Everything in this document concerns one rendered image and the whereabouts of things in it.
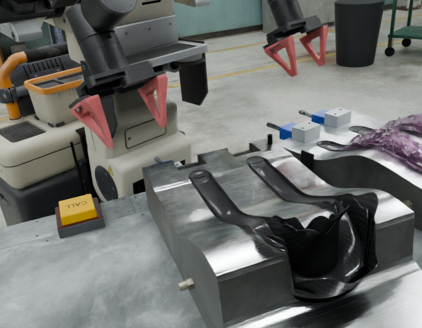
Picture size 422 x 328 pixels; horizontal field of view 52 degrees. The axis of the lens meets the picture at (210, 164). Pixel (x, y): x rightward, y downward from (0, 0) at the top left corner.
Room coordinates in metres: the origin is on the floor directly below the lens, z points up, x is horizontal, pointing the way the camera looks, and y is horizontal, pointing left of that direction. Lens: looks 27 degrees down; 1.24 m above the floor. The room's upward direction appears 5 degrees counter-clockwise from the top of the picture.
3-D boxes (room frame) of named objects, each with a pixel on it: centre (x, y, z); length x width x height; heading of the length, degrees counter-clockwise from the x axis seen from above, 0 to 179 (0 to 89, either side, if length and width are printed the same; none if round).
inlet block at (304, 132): (0.89, -0.18, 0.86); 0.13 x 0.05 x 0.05; 36
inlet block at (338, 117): (0.95, -0.27, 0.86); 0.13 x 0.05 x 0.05; 36
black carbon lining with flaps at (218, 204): (0.53, -0.08, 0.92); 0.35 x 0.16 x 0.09; 19
